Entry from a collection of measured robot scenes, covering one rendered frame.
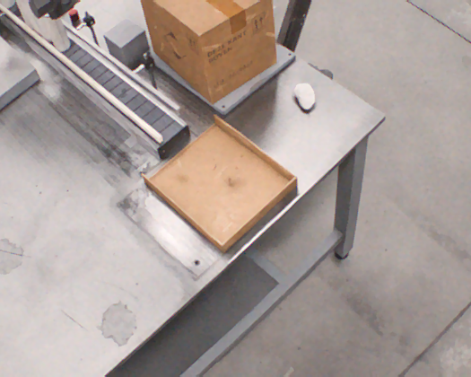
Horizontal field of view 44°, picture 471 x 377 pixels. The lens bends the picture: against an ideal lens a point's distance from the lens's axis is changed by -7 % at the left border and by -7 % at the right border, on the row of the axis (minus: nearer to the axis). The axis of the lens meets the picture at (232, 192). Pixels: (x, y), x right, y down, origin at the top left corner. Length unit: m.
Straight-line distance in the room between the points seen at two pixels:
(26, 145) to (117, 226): 0.42
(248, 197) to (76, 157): 0.50
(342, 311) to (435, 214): 0.58
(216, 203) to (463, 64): 1.86
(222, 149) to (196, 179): 0.11
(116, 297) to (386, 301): 1.17
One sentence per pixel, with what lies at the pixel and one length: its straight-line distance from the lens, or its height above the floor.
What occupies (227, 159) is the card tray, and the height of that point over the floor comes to 0.83.
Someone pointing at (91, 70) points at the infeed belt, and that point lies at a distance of 1.89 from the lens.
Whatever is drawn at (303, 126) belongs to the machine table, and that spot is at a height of 0.83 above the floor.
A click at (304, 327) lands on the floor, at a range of 2.30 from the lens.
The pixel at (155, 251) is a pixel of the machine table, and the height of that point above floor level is 0.83.
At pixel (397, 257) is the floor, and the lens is 2.44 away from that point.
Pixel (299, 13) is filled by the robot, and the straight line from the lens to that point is 2.34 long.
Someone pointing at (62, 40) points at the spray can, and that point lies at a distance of 1.96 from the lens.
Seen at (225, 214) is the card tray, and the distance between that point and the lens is 1.55.
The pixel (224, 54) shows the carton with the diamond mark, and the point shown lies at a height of 1.01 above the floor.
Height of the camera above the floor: 2.17
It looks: 57 degrees down
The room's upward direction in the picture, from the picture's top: 10 degrees counter-clockwise
